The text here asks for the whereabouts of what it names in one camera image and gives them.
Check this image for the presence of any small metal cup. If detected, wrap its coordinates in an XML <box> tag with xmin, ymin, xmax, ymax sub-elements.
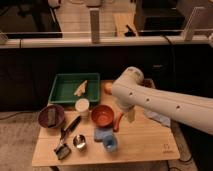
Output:
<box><xmin>73</xmin><ymin>134</ymin><xmax>86</xmax><ymax>150</ymax></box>

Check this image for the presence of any light blue cloth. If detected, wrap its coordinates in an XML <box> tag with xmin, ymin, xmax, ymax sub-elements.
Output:
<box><xmin>144</xmin><ymin>109</ymin><xmax>171</xmax><ymax>127</ymax></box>

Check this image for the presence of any cream wedge piece in tray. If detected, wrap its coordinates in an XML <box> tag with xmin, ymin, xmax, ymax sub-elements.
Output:
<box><xmin>74</xmin><ymin>80</ymin><xmax>88</xmax><ymax>97</ymax></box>

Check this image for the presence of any green plastic tray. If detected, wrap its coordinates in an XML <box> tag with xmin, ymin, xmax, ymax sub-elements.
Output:
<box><xmin>48</xmin><ymin>73</ymin><xmax>100</xmax><ymax>106</ymax></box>

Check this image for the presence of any black handled brush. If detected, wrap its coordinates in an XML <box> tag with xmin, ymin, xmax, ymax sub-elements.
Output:
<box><xmin>54</xmin><ymin>116</ymin><xmax>81</xmax><ymax>160</ymax></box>

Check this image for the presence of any white plastic cup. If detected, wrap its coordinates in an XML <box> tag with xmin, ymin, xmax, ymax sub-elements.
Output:
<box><xmin>75</xmin><ymin>98</ymin><xmax>89</xmax><ymax>117</ymax></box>

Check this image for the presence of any orange bowl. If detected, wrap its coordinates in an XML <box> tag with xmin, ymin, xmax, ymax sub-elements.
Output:
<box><xmin>91</xmin><ymin>105</ymin><xmax>114</xmax><ymax>127</ymax></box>

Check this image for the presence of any white horizontal rail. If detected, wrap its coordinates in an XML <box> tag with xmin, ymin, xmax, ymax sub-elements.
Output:
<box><xmin>0</xmin><ymin>35</ymin><xmax>213</xmax><ymax>49</ymax></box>

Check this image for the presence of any blue plastic cup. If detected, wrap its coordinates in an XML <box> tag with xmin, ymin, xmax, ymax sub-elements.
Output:
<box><xmin>103</xmin><ymin>135</ymin><xmax>117</xmax><ymax>152</ymax></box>

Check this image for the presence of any white angled post right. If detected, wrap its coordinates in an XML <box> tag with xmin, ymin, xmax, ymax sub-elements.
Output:
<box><xmin>181</xmin><ymin>6</ymin><xmax>205</xmax><ymax>41</ymax></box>

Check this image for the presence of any grey sponge block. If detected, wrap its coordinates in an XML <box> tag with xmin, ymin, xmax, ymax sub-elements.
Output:
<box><xmin>48</xmin><ymin>108</ymin><xmax>56</xmax><ymax>127</ymax></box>

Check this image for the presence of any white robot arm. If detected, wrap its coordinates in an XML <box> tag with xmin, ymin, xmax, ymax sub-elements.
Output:
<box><xmin>112</xmin><ymin>67</ymin><xmax>213</xmax><ymax>135</ymax></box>

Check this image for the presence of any blue cloth piece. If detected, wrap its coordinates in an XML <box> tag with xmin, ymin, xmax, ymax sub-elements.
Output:
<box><xmin>94</xmin><ymin>128</ymin><xmax>113</xmax><ymax>142</ymax></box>

